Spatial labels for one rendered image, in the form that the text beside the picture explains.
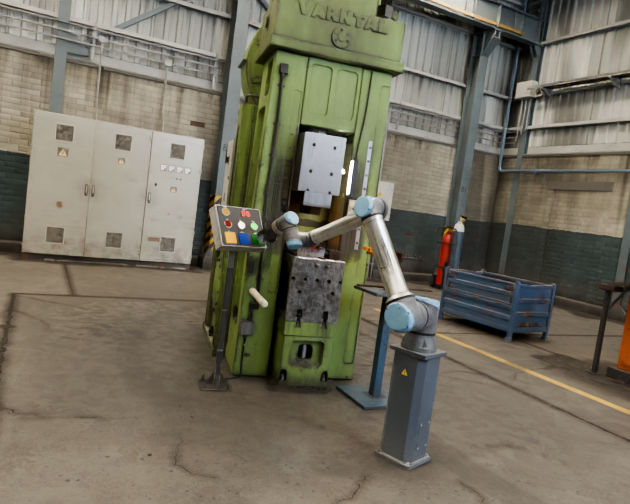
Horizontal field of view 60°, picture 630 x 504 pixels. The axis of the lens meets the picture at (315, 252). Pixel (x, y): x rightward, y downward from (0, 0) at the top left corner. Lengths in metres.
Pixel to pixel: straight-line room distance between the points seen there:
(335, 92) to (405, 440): 2.38
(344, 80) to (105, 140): 5.23
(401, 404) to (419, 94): 9.48
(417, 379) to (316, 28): 2.44
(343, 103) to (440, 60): 8.37
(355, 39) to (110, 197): 5.44
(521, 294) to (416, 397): 4.19
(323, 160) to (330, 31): 0.89
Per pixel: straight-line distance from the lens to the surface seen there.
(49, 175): 8.62
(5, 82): 9.35
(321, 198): 3.79
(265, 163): 3.84
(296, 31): 3.99
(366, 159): 4.05
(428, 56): 12.17
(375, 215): 2.85
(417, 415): 2.96
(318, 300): 3.80
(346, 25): 4.11
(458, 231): 10.84
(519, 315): 6.99
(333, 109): 4.01
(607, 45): 12.39
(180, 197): 8.85
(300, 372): 3.91
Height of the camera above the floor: 1.26
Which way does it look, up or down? 5 degrees down
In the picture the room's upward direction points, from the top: 8 degrees clockwise
